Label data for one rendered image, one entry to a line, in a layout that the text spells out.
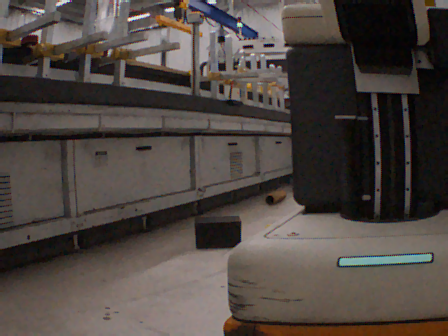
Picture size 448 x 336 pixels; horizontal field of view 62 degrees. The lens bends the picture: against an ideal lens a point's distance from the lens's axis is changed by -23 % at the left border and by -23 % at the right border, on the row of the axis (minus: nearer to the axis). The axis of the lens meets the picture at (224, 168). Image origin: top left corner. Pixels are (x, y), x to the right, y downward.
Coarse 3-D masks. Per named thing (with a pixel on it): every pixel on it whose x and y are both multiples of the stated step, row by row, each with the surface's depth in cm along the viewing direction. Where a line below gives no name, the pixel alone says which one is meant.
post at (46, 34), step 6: (48, 0) 130; (54, 0) 131; (48, 6) 130; (54, 6) 131; (48, 12) 130; (42, 30) 131; (48, 30) 130; (42, 36) 131; (48, 36) 131; (42, 42) 131; (48, 42) 131; (42, 60) 131; (48, 60) 133; (42, 66) 131; (48, 66) 133
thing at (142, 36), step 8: (144, 32) 148; (112, 40) 153; (120, 40) 152; (128, 40) 150; (136, 40) 149; (144, 40) 150; (96, 48) 156; (104, 48) 155; (112, 48) 156; (64, 56) 163; (72, 56) 161
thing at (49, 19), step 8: (48, 16) 102; (56, 16) 102; (24, 24) 107; (32, 24) 105; (40, 24) 104; (48, 24) 104; (8, 32) 110; (16, 32) 108; (24, 32) 107; (32, 32) 109; (8, 40) 111
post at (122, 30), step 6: (126, 0) 176; (120, 6) 176; (126, 6) 176; (120, 12) 176; (126, 12) 176; (120, 18) 176; (126, 18) 177; (120, 24) 176; (126, 24) 177; (120, 30) 176; (126, 30) 178; (120, 36) 176; (120, 60) 176; (120, 66) 176; (114, 72) 178; (120, 72) 177; (114, 78) 178; (120, 78) 177
